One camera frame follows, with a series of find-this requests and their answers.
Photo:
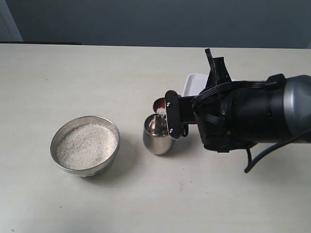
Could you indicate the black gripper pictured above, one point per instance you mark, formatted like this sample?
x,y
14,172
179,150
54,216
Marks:
x,y
235,119

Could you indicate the dark red wooden spoon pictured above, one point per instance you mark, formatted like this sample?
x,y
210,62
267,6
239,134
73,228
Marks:
x,y
159,103

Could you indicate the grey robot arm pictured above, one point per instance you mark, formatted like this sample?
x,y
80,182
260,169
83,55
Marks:
x,y
296,100

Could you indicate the steel cup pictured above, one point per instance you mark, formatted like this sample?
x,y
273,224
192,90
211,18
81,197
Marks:
x,y
156,138

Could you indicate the steel bowl of rice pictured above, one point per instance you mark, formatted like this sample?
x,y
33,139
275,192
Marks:
x,y
86,146

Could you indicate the white plastic tray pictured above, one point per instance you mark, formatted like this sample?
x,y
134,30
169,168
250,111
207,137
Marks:
x,y
194,84

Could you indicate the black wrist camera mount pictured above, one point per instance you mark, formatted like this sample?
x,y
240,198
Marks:
x,y
218,73

